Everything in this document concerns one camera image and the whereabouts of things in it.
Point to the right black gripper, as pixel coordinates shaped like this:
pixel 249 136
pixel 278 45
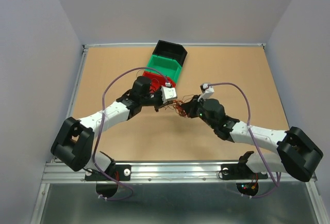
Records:
pixel 191 106

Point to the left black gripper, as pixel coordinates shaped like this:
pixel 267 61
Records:
pixel 160 104

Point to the red plastic bin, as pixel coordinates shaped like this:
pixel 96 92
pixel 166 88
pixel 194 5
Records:
pixel 156 81

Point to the green plastic bin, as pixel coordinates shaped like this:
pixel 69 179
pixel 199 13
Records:
pixel 168 67

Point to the black plastic bin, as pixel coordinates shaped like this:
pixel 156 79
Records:
pixel 171 51

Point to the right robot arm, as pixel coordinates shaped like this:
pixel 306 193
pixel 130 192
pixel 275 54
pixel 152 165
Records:
pixel 291 151

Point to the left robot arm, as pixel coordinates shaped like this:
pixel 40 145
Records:
pixel 74 142

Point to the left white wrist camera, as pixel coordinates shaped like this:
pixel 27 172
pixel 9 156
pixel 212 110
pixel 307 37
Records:
pixel 168 93

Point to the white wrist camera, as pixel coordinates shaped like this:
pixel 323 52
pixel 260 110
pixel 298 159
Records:
pixel 207 91
pixel 168 93

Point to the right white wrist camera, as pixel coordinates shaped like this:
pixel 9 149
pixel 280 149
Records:
pixel 207 91

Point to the aluminium rail frame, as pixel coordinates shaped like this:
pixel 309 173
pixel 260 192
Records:
pixel 174 159

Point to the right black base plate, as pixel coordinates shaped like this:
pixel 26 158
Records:
pixel 238 172

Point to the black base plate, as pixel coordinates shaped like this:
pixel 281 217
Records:
pixel 238 172
pixel 117 172

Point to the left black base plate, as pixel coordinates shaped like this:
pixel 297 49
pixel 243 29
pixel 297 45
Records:
pixel 117 172

